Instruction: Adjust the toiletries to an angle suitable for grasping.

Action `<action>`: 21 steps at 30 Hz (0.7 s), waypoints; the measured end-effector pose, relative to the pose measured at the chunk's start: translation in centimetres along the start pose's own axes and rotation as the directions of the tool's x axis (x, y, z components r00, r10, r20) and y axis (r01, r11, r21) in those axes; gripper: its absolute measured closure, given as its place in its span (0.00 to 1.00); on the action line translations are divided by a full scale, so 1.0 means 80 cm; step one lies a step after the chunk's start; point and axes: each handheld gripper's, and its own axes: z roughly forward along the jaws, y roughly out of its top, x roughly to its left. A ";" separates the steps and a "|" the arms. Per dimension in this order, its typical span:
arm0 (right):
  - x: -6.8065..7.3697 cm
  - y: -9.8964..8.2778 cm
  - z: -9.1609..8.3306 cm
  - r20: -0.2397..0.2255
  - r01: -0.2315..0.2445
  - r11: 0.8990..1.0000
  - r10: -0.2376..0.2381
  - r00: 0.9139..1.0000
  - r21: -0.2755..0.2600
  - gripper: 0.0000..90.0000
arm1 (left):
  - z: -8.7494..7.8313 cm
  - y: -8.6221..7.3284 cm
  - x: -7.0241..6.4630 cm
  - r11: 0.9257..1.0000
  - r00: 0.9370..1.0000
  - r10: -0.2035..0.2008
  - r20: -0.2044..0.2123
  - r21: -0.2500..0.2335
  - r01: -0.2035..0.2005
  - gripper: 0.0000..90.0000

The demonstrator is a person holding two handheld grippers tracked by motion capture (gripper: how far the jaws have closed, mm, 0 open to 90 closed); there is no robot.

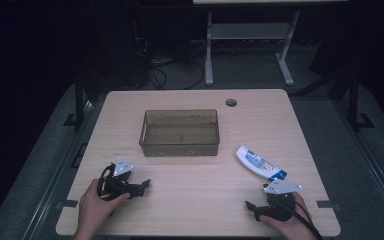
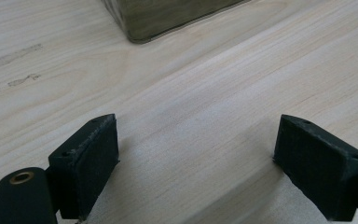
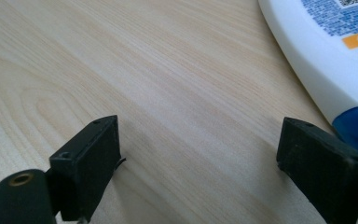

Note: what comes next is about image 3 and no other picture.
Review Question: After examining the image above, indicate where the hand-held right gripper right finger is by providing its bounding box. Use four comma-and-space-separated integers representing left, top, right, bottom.
276, 117, 358, 224

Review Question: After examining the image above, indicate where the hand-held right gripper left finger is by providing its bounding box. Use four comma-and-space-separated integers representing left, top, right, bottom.
48, 114, 122, 223

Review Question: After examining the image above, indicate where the white bottle with blue cap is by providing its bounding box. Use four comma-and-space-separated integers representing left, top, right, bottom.
257, 0, 358, 161

